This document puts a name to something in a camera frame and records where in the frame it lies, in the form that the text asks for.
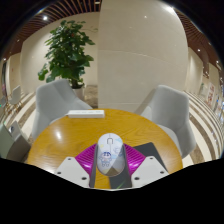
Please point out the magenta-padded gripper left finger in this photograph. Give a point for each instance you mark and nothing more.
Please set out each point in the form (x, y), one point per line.
(75, 170)

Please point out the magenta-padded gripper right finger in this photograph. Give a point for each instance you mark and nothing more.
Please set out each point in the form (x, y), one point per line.
(146, 170)

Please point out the white cartoon-print computer mouse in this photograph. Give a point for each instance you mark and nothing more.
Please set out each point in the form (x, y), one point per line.
(110, 153)

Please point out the black green-streaked mouse pad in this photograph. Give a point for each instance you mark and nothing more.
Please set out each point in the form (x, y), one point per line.
(151, 150)

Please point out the white power strip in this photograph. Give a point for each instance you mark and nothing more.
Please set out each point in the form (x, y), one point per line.
(86, 114)

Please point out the grey shell chair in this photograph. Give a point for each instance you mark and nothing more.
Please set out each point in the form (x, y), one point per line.
(170, 113)
(55, 100)

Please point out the group of pale chairs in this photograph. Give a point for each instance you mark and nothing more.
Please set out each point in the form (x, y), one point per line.
(15, 96)

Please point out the green potted plant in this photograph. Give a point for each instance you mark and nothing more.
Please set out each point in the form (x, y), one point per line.
(68, 53)

